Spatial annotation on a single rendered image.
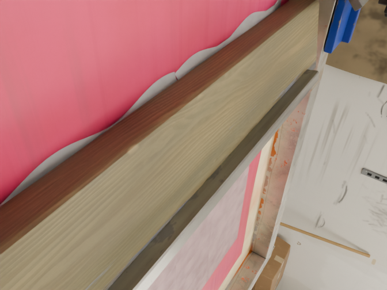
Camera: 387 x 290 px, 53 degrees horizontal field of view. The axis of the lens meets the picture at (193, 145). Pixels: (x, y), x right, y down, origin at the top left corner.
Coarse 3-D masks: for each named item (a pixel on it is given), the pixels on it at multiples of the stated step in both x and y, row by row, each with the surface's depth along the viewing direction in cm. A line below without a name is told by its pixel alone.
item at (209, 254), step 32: (192, 0) 24; (224, 0) 28; (256, 0) 33; (288, 0) 39; (192, 32) 26; (224, 32) 30; (256, 160) 53; (224, 224) 52; (192, 256) 45; (224, 256) 59; (192, 288) 51
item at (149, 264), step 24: (312, 72) 39; (288, 96) 35; (264, 120) 32; (240, 144) 30; (264, 144) 31; (240, 168) 28; (216, 192) 26; (192, 216) 24; (168, 240) 23; (144, 264) 21; (120, 288) 20; (144, 288) 21
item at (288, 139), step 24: (336, 0) 42; (312, 96) 51; (288, 120) 54; (288, 144) 57; (288, 168) 59; (264, 192) 65; (288, 192) 66; (264, 216) 68; (264, 240) 72; (264, 264) 77; (240, 288) 70
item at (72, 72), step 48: (0, 0) 14; (48, 0) 15; (96, 0) 18; (144, 0) 20; (0, 48) 14; (48, 48) 16; (96, 48) 19; (144, 48) 22; (0, 96) 15; (48, 96) 17; (96, 96) 20; (0, 144) 16; (48, 144) 18; (0, 192) 17
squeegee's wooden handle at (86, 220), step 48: (240, 48) 29; (288, 48) 34; (192, 96) 24; (240, 96) 28; (96, 144) 20; (144, 144) 20; (192, 144) 24; (48, 192) 17; (96, 192) 18; (144, 192) 21; (192, 192) 26; (0, 240) 15; (48, 240) 16; (96, 240) 19; (144, 240) 22; (0, 288) 15; (48, 288) 17; (96, 288) 20
